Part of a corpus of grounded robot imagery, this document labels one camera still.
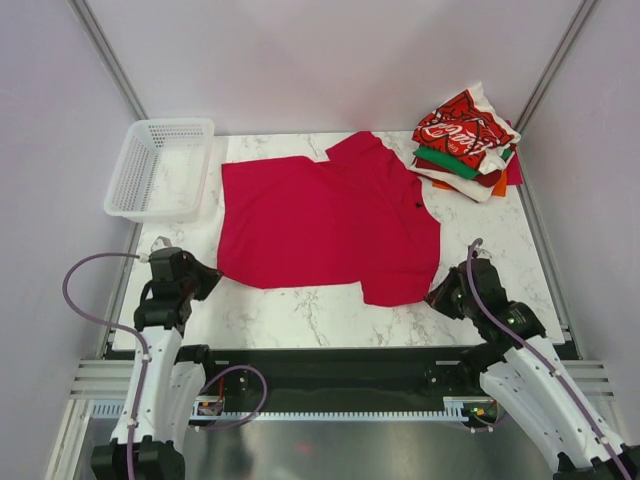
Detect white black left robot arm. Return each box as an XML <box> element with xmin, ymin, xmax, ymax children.
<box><xmin>90</xmin><ymin>247</ymin><xmax>222</xmax><ymax>479</ymax></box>

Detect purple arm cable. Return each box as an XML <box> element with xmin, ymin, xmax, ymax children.
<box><xmin>62</xmin><ymin>252</ymin><xmax>154</xmax><ymax>480</ymax></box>
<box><xmin>465</xmin><ymin>237</ymin><xmax>634</xmax><ymax>480</ymax></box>

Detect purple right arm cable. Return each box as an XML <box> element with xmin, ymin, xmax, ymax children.
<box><xmin>465</xmin><ymin>237</ymin><xmax>634</xmax><ymax>480</ymax></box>

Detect white plastic basket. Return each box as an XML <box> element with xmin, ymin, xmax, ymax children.
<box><xmin>103</xmin><ymin>117</ymin><xmax>215</xmax><ymax>223</ymax></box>

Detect right aluminium frame post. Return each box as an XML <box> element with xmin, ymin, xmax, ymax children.
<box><xmin>515</xmin><ymin>0</ymin><xmax>600</xmax><ymax>133</ymax></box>

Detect dark red folded shirt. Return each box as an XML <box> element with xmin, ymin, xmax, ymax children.
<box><xmin>411</xmin><ymin>157</ymin><xmax>506</xmax><ymax>188</ymax></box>

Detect white folded shirt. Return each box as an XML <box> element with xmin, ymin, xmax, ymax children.
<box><xmin>430</xmin><ymin>175</ymin><xmax>495</xmax><ymax>203</ymax></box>

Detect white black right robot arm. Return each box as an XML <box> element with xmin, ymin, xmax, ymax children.
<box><xmin>426</xmin><ymin>256</ymin><xmax>639</xmax><ymax>479</ymax></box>

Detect red white printed shirt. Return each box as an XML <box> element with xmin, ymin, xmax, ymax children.
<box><xmin>412</xmin><ymin>83</ymin><xmax>521</xmax><ymax>174</ymax></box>

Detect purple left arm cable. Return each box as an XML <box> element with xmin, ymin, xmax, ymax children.
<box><xmin>62</xmin><ymin>252</ymin><xmax>154</xmax><ymax>480</ymax></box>

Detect white slotted cable duct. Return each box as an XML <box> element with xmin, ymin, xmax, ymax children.
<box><xmin>92</xmin><ymin>398</ymin><xmax>474</xmax><ymax>421</ymax></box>

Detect aluminium frame post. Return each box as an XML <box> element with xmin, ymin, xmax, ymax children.
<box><xmin>515</xmin><ymin>0</ymin><xmax>600</xmax><ymax>133</ymax></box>
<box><xmin>67</xmin><ymin>0</ymin><xmax>149</xmax><ymax>120</ymax></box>

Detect magenta folded shirt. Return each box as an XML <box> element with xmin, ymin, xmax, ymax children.
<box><xmin>506</xmin><ymin>143</ymin><xmax>524</xmax><ymax>186</ymax></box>

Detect green folded shirt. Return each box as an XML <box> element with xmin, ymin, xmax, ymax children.
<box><xmin>413</xmin><ymin>146</ymin><xmax>502</xmax><ymax>180</ymax></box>

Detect crimson red t shirt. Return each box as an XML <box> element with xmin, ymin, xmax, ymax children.
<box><xmin>217</xmin><ymin>132</ymin><xmax>441</xmax><ymax>307</ymax></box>

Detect left aluminium frame post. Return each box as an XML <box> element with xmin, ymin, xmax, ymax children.
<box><xmin>67</xmin><ymin>0</ymin><xmax>149</xmax><ymax>120</ymax></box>

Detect orange folded shirt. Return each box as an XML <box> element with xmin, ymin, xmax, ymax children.
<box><xmin>432</xmin><ymin>171</ymin><xmax>508</xmax><ymax>197</ymax></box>

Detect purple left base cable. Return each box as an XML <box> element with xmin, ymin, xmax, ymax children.
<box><xmin>184</xmin><ymin>364</ymin><xmax>269</xmax><ymax>432</ymax></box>

